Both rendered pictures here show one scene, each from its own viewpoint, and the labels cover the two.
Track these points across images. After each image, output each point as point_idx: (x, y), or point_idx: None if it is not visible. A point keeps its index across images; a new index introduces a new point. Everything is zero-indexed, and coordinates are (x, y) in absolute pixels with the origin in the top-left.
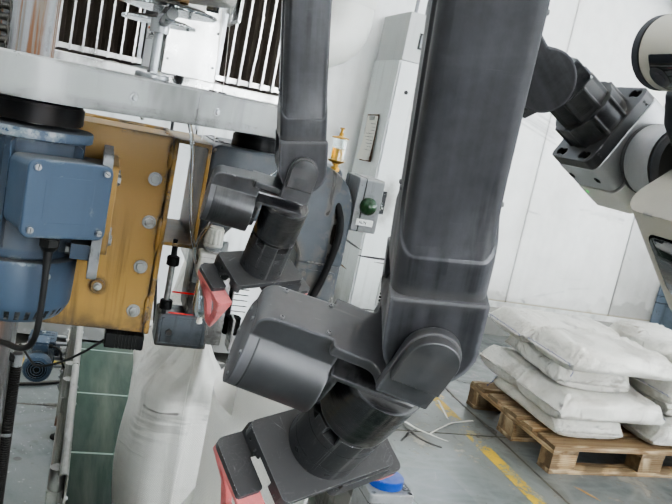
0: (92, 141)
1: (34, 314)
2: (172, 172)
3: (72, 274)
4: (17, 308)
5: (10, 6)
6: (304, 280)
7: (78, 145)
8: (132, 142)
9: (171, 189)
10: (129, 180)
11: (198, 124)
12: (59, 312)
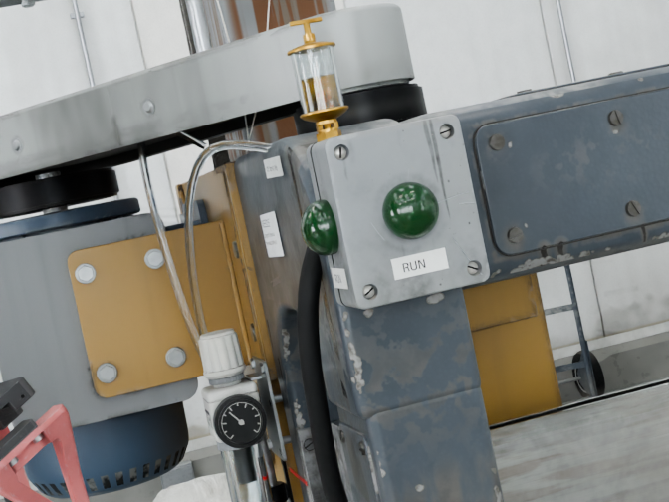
0: (48, 223)
1: (43, 487)
2: (234, 231)
3: (83, 429)
4: (28, 476)
5: (188, 36)
6: (0, 448)
7: (8, 237)
8: (220, 191)
9: (242, 264)
10: (235, 259)
11: (124, 143)
12: (92, 488)
